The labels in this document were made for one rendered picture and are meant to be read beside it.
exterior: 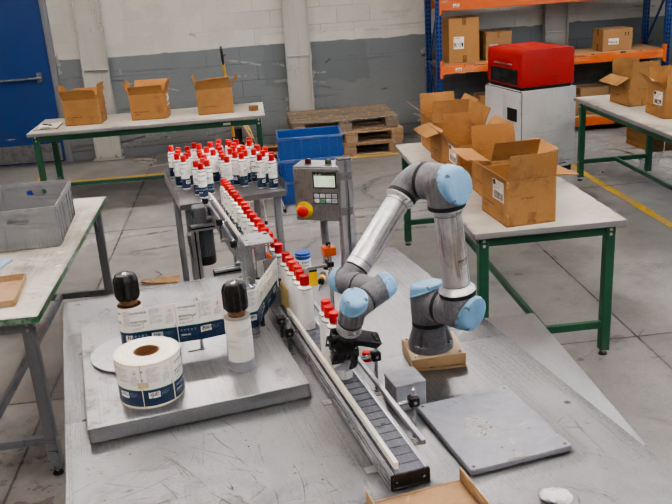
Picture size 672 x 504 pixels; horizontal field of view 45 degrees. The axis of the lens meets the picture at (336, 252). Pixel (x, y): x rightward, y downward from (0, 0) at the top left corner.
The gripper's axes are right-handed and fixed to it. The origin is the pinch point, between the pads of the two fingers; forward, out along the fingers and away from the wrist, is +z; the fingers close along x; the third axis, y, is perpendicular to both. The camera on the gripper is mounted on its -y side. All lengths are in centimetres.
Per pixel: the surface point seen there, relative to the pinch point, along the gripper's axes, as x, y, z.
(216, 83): -505, -62, 274
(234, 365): -17.8, 31.4, 13.9
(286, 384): -3.5, 18.2, 8.3
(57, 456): -68, 100, 135
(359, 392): 8.7, -1.0, 1.3
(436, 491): 52, -5, -18
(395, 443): 34.7, -0.7, -13.6
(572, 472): 57, -40, -21
